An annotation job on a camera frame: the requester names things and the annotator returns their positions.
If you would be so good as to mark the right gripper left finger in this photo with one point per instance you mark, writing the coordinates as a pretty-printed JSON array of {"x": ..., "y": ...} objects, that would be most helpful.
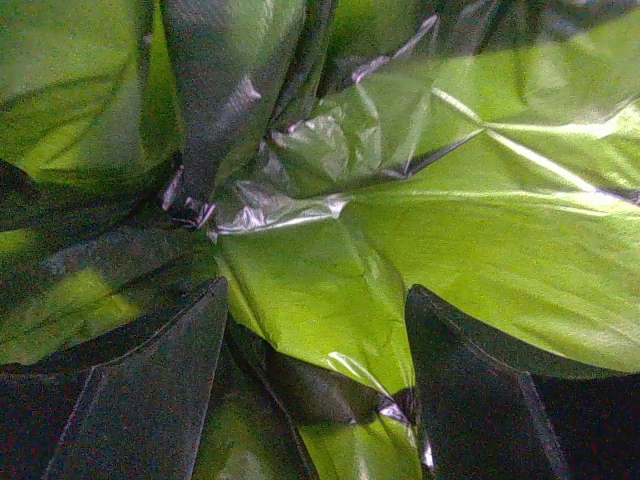
[{"x": 129, "y": 404}]

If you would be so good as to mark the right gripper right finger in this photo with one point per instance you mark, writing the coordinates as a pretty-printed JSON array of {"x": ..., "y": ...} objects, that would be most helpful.
[{"x": 490, "y": 406}]

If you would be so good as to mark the black trash bag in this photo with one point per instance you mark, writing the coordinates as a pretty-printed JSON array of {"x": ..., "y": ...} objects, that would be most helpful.
[{"x": 322, "y": 157}]

